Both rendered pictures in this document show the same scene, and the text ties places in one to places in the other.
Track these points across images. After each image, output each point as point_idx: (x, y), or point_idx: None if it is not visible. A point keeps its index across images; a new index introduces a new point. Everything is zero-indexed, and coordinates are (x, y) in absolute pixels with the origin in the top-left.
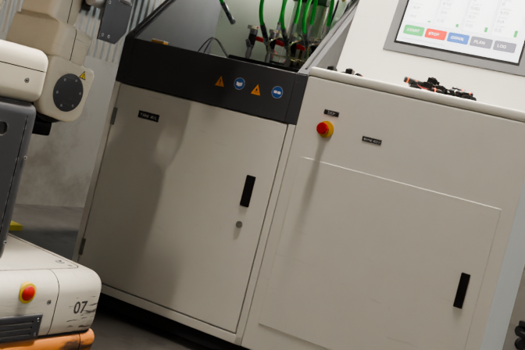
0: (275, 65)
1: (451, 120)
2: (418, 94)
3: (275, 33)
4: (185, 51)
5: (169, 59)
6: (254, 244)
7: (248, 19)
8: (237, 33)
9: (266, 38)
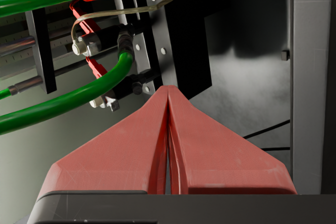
0: None
1: None
2: None
3: (85, 40)
4: (325, 164)
5: (335, 178)
6: None
7: (30, 154)
8: (61, 151)
9: (129, 38)
